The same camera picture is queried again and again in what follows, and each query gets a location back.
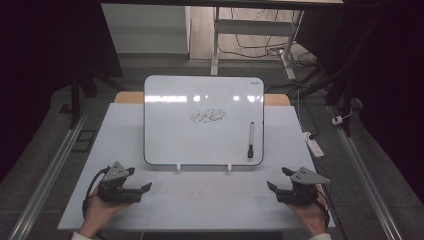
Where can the white whiteboard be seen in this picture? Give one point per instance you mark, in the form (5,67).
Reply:
(200,143)

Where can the white cabinet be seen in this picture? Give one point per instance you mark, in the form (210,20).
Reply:
(145,28)

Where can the dark curtain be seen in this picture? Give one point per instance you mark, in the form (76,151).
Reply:
(393,83)
(33,66)

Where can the light wooden table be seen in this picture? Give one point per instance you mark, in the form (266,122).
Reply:
(128,97)

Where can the white power strip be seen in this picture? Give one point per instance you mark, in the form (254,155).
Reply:
(315,146)

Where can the person's left hand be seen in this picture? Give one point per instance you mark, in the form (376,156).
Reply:
(98,213)

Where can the white desk frame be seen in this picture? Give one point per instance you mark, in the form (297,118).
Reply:
(253,27)

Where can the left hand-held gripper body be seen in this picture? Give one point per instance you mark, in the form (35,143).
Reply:
(115,173)

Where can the small white plug adapter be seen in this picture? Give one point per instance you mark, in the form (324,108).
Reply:
(337,120)

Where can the white whiteboard support clip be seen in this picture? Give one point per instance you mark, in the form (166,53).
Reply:
(229,167)
(178,167)

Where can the aluminium floor rail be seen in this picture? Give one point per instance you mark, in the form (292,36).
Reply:
(46,180)
(366,183)

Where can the black and white marker pen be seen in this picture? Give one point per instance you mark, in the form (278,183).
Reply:
(251,133)

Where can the black metal stand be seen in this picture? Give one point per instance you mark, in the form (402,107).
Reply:
(75,100)
(346,100)

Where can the black floor socket frame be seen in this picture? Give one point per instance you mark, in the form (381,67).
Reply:
(77,146)

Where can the person's right hand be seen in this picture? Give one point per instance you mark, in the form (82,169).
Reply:
(310,216)

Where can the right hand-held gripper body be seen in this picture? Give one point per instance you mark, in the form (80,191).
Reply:
(305,176)

